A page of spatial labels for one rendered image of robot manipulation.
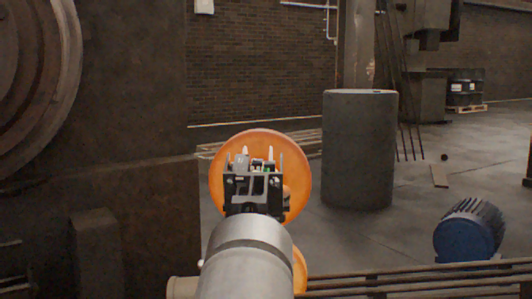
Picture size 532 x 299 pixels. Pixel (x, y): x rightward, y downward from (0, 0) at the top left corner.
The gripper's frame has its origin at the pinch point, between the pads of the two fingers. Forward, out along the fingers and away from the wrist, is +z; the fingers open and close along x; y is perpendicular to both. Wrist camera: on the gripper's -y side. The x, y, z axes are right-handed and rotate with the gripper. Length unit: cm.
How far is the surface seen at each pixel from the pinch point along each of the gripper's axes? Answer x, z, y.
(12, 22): 33.0, 0.6, 22.3
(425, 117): -268, 667, -276
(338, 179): -45, 216, -135
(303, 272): -7.0, -0.5, -20.7
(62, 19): 31.8, 11.8, 20.7
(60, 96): 33.0, 7.6, 9.0
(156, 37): 23.9, 34.6, 12.7
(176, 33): 20.2, 37.4, 12.8
